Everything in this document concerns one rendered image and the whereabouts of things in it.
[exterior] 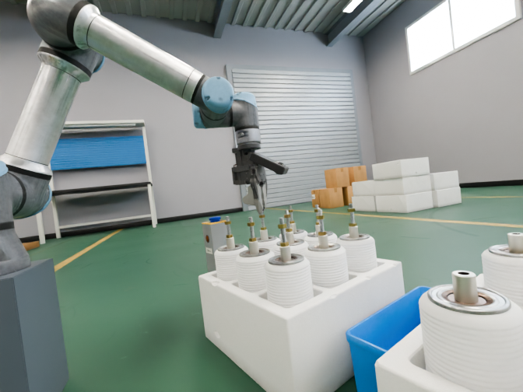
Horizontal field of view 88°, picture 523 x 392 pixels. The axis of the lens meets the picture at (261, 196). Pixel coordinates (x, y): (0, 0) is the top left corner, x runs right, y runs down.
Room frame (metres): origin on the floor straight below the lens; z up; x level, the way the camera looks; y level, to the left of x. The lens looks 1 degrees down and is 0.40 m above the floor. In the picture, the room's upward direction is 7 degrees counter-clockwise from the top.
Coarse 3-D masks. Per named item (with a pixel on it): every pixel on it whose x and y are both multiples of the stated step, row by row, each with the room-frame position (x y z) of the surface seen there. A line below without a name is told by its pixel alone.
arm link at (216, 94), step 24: (48, 0) 0.55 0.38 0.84; (72, 0) 0.56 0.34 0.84; (48, 24) 0.57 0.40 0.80; (72, 24) 0.56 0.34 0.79; (96, 24) 0.58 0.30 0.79; (96, 48) 0.60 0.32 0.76; (120, 48) 0.59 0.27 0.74; (144, 48) 0.60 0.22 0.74; (144, 72) 0.62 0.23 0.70; (168, 72) 0.61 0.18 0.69; (192, 72) 0.63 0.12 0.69; (192, 96) 0.64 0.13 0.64; (216, 96) 0.62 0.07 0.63; (216, 120) 0.72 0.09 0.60
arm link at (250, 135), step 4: (248, 128) 0.79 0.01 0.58; (252, 128) 0.79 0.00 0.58; (256, 128) 0.80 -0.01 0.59; (236, 132) 0.81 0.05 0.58; (240, 132) 0.80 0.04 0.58; (244, 132) 0.79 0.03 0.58; (248, 132) 0.79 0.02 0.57; (252, 132) 0.79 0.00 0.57; (256, 132) 0.80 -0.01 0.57; (236, 136) 0.81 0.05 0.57; (240, 136) 0.80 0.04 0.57; (244, 136) 0.79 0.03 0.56; (248, 136) 0.79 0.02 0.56; (252, 136) 0.79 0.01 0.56; (256, 136) 0.80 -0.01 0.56; (260, 136) 0.82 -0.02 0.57; (236, 140) 0.82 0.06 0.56; (240, 140) 0.80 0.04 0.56; (244, 140) 0.79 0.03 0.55; (248, 140) 0.79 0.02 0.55; (252, 140) 0.79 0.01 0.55; (256, 140) 0.80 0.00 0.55; (260, 140) 0.82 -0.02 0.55; (240, 144) 0.80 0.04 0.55
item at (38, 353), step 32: (0, 288) 0.47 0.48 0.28; (32, 288) 0.54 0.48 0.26; (0, 320) 0.47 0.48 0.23; (32, 320) 0.52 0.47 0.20; (0, 352) 0.47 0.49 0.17; (32, 352) 0.51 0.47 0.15; (64, 352) 0.64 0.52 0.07; (0, 384) 0.47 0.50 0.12; (32, 384) 0.49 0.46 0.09; (64, 384) 0.62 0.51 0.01
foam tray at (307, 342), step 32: (224, 288) 0.64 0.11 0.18; (320, 288) 0.57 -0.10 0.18; (352, 288) 0.56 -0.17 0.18; (384, 288) 0.63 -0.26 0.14; (224, 320) 0.65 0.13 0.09; (256, 320) 0.53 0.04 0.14; (288, 320) 0.45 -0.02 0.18; (320, 320) 0.50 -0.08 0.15; (352, 320) 0.55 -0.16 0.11; (224, 352) 0.67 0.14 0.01; (256, 352) 0.54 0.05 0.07; (288, 352) 0.46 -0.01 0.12; (320, 352) 0.49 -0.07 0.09; (288, 384) 0.47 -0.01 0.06; (320, 384) 0.49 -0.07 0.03
